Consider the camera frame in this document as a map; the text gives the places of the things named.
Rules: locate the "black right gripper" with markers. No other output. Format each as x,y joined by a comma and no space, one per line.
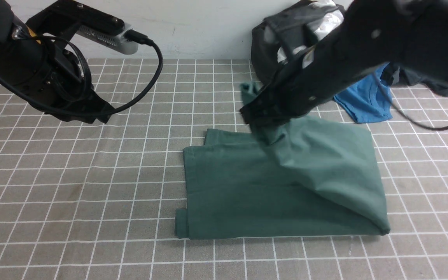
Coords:
316,69

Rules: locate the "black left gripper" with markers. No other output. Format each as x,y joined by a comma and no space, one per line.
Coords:
39,64

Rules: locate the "green long-sleeved shirt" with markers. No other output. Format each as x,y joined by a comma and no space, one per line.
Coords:
308,177

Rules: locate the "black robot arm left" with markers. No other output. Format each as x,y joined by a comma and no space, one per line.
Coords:
36,66

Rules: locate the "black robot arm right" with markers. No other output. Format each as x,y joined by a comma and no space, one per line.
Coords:
411,33

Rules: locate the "white crumpled shirt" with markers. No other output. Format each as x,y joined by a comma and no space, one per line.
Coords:
320,18

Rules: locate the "blue t-shirt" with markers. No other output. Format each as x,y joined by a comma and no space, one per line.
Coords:
365,102

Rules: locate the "dark grey crumpled shirt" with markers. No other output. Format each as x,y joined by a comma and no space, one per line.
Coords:
395,75

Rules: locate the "black crumpled garment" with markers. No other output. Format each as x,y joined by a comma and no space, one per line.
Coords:
267,54

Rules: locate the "grey checkered tablecloth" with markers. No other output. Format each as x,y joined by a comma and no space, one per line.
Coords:
97,202

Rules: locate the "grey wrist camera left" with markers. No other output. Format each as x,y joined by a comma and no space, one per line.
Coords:
118,42

